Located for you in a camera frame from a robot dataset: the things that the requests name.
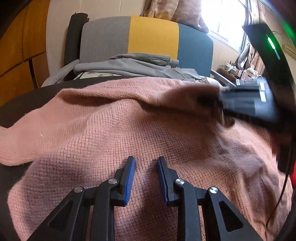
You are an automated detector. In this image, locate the pink knit sweater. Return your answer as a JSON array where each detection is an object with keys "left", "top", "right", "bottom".
[{"left": 1, "top": 77, "right": 292, "bottom": 240}]

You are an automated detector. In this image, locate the wooden side desk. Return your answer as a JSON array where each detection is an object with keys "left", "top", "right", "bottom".
[{"left": 217, "top": 68, "right": 256, "bottom": 84}]

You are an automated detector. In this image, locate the grey yellow blue chair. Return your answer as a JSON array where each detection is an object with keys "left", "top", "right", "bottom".
[{"left": 41, "top": 15, "right": 236, "bottom": 88}]

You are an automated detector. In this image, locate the beige patterned curtain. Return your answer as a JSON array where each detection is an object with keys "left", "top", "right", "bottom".
[{"left": 140, "top": 0, "right": 209, "bottom": 34}]

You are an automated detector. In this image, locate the grey garment on chair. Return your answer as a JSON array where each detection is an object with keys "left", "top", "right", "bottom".
[{"left": 74, "top": 53, "right": 202, "bottom": 82}]

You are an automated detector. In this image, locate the wooden wardrobe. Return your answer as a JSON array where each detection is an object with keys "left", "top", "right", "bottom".
[{"left": 1, "top": 1, "right": 50, "bottom": 105}]

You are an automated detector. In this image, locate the black rolled mat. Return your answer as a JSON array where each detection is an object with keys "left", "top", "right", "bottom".
[{"left": 64, "top": 13, "right": 89, "bottom": 66}]

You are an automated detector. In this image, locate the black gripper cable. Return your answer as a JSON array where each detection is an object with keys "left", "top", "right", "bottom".
[{"left": 264, "top": 143, "right": 293, "bottom": 229}]

